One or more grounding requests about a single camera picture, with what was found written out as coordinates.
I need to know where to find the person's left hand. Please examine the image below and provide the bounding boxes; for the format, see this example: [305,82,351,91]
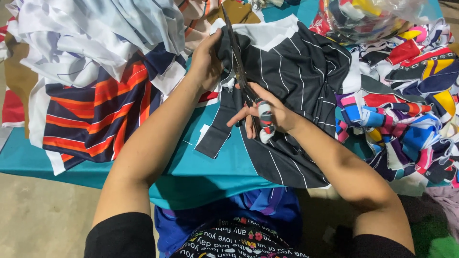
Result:
[186,29,225,95]

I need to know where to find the person's right hand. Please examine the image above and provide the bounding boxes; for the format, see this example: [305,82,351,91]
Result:
[227,82,305,140]

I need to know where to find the scissors with cloth-wrapped handle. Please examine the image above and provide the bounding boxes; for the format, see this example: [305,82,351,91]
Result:
[219,2,276,145]

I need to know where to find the black pinstriped fabric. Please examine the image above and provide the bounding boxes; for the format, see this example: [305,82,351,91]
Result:
[194,21,354,189]

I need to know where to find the peach striped fabric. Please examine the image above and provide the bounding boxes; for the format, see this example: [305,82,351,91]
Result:
[175,0,221,55]

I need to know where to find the brown fabric sheet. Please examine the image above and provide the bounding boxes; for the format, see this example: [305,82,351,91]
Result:
[206,0,261,26]
[4,32,38,139]

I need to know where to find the white fabric piece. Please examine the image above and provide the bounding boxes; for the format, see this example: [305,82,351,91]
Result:
[210,14,300,51]

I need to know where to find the heap of white fabric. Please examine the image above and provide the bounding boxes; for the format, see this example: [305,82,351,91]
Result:
[5,0,187,88]

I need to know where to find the teal table cloth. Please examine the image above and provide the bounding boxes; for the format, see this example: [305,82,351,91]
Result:
[0,0,445,210]

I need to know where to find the navy orange striped fabric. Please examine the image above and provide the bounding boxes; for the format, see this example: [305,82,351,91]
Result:
[29,43,189,176]

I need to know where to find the clear plastic bag of scraps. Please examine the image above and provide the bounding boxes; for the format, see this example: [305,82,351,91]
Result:
[310,0,445,44]

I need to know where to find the blue fabric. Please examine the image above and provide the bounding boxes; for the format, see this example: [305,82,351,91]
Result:
[154,186,304,257]

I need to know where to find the black printed garment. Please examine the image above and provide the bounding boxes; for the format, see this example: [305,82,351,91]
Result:
[170,215,312,258]

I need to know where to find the heap of colourful fabric scraps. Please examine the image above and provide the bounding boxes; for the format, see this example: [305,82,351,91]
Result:
[310,18,459,189]

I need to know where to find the red fabric piece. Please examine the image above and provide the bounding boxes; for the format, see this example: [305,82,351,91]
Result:
[0,89,26,128]

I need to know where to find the person's black top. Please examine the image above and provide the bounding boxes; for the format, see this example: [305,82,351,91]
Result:
[84,212,418,258]

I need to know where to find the pale pink fabric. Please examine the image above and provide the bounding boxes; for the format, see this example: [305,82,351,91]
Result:
[425,186,459,241]

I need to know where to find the green fuzzy mat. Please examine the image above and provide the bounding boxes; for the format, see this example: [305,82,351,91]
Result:
[410,214,459,258]

